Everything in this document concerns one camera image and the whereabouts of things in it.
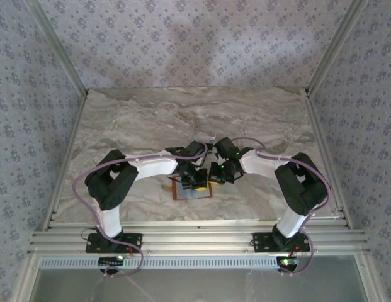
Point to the brown leather card holder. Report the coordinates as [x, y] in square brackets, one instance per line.
[201, 195]

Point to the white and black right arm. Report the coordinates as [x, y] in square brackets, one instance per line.
[264, 163]

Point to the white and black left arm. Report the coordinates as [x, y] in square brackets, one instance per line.
[154, 166]

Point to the grey metal sheet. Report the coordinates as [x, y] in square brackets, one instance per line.
[214, 286]

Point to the small circuit board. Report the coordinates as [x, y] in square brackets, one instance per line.
[288, 261]
[110, 261]

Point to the floral fabric backdrop panel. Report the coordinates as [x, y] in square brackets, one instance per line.
[19, 126]
[195, 47]
[371, 126]

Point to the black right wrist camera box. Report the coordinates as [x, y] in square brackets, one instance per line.
[225, 146]

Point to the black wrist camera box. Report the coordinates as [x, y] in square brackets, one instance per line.
[195, 148]
[225, 146]

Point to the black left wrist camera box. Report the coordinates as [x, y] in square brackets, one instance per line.
[195, 148]

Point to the wide aluminium mounting rail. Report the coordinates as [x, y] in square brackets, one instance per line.
[198, 239]

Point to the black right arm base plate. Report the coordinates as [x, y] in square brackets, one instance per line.
[261, 240]

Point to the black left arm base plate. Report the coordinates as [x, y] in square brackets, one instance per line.
[132, 240]

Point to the aluminium table side rail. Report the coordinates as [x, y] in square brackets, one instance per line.
[72, 138]
[321, 138]

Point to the aluminium frame post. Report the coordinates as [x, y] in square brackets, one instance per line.
[335, 50]
[61, 50]

